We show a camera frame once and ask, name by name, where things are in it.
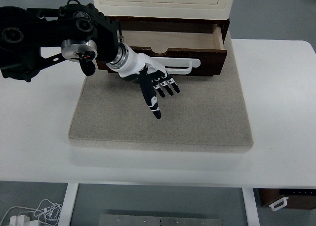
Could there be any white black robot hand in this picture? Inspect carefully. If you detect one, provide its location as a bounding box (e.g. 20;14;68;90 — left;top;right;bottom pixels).
106;43;180;119

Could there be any dark wooden drawer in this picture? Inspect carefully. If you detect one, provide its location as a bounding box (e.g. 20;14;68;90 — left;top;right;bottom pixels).
122;22;228;76

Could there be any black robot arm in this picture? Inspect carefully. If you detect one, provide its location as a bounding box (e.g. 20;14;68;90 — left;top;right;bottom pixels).
0;0;180;118

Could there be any dark wooden drawer housing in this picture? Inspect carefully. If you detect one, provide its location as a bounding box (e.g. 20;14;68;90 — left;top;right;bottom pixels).
109;16;230;53

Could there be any cream white cabinet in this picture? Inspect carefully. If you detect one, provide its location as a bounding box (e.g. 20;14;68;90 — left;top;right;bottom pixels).
93;0;234;20

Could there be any spare wooden drawer on floor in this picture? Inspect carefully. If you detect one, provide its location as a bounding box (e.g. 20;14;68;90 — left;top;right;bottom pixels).
258;188;316;211

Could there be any beige fabric pad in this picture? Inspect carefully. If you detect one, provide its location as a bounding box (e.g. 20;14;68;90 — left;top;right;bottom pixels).
69;35;254;152

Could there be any white right table leg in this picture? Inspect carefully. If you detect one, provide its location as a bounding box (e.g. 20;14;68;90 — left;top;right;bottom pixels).
242;188;260;226

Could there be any white table leg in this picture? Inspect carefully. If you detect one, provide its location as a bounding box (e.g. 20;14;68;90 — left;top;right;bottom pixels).
242;188;260;226
58;183;79;226

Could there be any white left table leg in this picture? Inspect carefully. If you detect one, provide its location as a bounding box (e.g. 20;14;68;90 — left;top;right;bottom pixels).
58;183;79;226

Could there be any white power adapter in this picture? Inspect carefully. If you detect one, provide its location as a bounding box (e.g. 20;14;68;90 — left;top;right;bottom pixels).
9;215;30;226

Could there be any white spare drawer handle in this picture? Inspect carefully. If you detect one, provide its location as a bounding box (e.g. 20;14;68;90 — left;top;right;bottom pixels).
268;197;289;212

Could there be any white cable on floor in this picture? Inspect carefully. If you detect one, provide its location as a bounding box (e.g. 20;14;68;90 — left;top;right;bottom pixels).
0;199;63;226

